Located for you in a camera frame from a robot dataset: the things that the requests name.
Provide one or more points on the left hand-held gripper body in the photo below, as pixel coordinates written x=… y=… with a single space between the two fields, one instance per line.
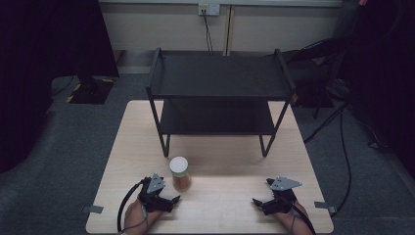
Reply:
x=153 y=196

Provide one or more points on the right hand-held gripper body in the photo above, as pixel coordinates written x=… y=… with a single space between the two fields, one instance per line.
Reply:
x=282 y=196

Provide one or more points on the white-lidded jar with orange contents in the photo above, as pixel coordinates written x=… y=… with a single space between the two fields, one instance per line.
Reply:
x=180 y=176

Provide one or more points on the black two-tier metal shelf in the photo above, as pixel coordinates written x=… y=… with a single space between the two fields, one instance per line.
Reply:
x=218 y=84

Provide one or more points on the person's left hand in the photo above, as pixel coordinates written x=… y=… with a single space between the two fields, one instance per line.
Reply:
x=138 y=217

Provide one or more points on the person's right hand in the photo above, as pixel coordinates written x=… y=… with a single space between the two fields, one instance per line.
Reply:
x=290 y=220

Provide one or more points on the grey tape strip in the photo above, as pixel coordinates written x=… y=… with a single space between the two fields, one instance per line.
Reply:
x=93 y=209
x=326 y=206

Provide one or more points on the black tripod stand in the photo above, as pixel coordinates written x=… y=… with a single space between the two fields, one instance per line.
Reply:
x=326 y=122

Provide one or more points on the black stand base, striped tape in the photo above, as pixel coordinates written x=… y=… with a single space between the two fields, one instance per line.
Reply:
x=91 y=91

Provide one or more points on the dark curtain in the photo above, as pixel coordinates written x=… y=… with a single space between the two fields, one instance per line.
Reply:
x=385 y=81

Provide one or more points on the black curtain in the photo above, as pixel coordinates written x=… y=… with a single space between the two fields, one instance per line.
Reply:
x=49 y=49

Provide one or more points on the white wall socket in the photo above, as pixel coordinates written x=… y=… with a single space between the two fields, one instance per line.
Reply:
x=209 y=9

